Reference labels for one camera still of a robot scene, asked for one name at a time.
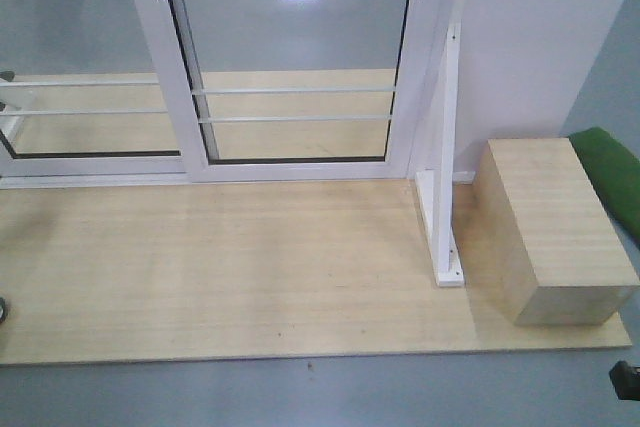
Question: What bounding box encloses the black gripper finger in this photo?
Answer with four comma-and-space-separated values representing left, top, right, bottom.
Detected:
609, 360, 640, 401

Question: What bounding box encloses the white framed sliding glass door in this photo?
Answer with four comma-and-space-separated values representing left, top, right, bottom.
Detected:
134, 0, 466, 185

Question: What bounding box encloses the light wooden box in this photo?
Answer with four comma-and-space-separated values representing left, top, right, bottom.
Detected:
473, 138, 639, 326

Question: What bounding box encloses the green fabric bag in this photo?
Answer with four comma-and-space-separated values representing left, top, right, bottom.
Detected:
568, 127, 639, 246

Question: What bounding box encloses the fixed white framed glass panel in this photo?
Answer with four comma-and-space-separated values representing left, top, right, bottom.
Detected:
1, 0, 194, 177

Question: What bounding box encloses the white triangular support bracket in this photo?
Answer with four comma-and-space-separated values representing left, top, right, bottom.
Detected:
415, 22, 465, 288

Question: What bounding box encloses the white panel wall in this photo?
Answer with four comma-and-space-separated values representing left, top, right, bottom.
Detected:
454, 0, 624, 174

